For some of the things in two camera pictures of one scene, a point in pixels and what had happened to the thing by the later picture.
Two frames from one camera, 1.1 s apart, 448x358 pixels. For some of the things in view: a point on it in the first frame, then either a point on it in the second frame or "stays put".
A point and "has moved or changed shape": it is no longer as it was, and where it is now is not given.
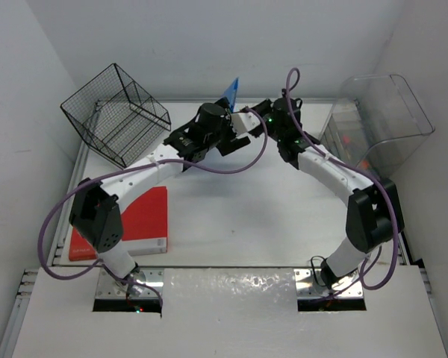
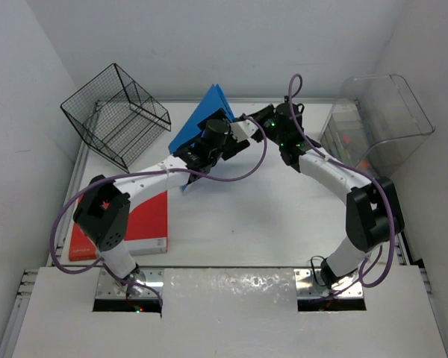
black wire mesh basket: x=116 y=118 stays put
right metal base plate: x=307 y=286 stays put
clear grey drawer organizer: x=376 y=122 stays put
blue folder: x=231 y=93 has moved or changed shape
